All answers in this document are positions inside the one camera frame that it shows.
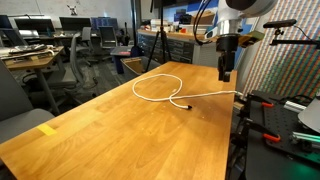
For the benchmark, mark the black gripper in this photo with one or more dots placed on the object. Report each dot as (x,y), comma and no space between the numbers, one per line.
(227,46)

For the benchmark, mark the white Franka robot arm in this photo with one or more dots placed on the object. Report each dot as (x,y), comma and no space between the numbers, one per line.
(230,23)

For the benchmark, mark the long workbench with drawers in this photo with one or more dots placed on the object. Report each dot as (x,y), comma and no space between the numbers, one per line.
(180,50)

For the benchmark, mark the black tripod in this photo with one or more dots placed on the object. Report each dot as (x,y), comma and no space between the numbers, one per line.
(161,33)

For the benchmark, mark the aluminium extrusion bar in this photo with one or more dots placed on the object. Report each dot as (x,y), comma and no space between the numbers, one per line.
(305,137)
(295,106)

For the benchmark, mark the grey bin with cardboard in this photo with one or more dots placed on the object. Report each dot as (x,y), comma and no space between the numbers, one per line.
(133,66)

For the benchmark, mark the black robot cart platform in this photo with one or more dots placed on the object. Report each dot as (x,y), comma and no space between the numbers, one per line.
(266,160)

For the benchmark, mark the blue stool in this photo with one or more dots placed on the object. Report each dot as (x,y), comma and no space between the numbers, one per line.
(121,51)

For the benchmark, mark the dark office chair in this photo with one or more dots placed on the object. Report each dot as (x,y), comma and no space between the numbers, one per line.
(107,35)

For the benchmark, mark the grey armrest office chair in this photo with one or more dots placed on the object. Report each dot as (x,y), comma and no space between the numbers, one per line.
(78,66)

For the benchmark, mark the black computer monitor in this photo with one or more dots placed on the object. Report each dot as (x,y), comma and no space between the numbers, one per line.
(75,24)
(35,26)

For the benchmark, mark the yellow tape patch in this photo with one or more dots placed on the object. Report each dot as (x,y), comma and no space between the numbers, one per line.
(46,129)

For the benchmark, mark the wooden office desk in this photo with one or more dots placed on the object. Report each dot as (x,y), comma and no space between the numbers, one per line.
(33,61)

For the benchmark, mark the grey fabric office chair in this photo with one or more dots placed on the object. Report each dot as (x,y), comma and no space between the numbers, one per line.
(20,120)

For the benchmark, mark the wrist camera with yellow mount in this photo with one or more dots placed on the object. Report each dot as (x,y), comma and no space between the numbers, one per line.
(251,38)

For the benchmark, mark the black bar camera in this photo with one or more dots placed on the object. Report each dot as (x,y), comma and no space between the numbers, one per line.
(280,23)

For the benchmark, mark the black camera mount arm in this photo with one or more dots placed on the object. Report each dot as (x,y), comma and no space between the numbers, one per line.
(293,42)

